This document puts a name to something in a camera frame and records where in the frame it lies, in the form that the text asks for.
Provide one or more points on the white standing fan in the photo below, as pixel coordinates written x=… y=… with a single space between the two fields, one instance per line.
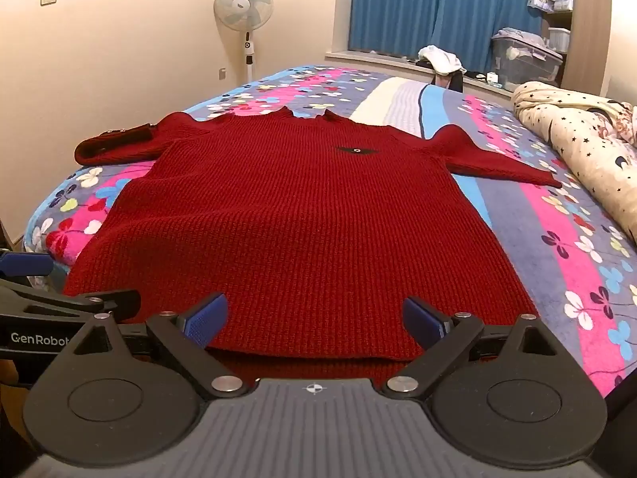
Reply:
x=244 y=5

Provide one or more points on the star print cream quilt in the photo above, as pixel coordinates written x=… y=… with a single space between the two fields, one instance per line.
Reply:
x=587 y=134

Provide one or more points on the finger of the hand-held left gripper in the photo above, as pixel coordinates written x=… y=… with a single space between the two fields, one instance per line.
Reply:
x=25 y=264
x=64 y=299

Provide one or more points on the blue curtain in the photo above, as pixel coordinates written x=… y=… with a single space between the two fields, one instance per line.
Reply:
x=438 y=5

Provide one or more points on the white cloth pile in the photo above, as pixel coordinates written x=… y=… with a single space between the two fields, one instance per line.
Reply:
x=443 y=57

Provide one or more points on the stone windowsill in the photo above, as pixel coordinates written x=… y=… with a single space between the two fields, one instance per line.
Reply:
x=368 y=58

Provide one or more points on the floral striped bed blanket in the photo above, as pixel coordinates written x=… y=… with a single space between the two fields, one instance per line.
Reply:
x=557 y=259

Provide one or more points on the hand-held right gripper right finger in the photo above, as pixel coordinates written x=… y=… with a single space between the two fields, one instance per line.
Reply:
x=422 y=322

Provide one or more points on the red knit sweater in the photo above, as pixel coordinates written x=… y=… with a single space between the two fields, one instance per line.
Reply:
x=298 y=219

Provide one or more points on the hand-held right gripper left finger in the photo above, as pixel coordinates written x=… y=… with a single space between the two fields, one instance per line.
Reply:
x=205 y=322

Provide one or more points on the white plastic tub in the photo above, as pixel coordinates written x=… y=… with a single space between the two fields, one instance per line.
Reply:
x=559 y=40

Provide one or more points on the wooden shelf unit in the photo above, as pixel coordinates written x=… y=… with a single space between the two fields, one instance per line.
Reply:
x=589 y=25

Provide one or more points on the clear plastic storage box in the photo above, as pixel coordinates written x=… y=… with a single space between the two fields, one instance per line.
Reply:
x=527 y=62

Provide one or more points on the black bag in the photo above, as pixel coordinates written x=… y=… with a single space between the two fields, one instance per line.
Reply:
x=450 y=81

